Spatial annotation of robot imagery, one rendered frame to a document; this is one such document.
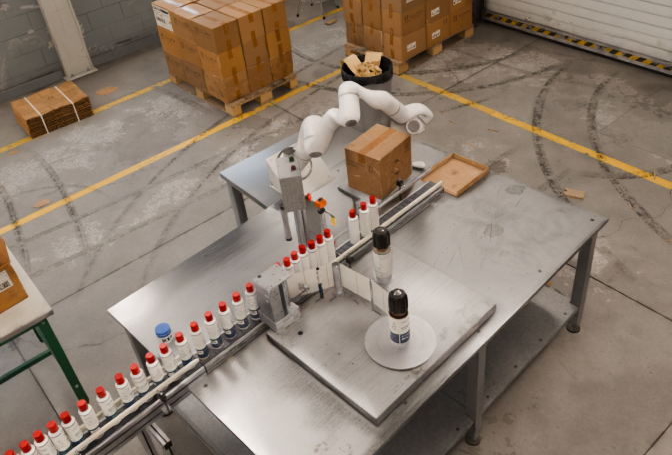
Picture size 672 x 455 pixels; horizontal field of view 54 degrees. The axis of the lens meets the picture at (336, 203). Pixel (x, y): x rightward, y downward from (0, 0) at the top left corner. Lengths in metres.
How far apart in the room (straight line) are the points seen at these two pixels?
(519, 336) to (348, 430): 1.44
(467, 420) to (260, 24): 4.21
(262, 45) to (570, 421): 4.32
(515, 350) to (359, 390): 1.25
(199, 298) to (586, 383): 2.14
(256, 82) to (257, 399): 4.18
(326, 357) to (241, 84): 3.99
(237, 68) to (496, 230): 3.54
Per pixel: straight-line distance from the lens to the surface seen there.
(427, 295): 3.12
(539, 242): 3.50
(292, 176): 2.89
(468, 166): 4.00
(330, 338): 2.97
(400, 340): 2.86
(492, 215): 3.64
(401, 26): 6.67
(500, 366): 3.71
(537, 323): 3.94
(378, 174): 3.62
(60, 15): 7.95
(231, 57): 6.31
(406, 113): 3.40
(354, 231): 3.33
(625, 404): 3.97
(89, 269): 5.14
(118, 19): 8.26
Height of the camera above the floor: 3.11
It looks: 37 degrees down
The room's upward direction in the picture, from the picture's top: 7 degrees counter-clockwise
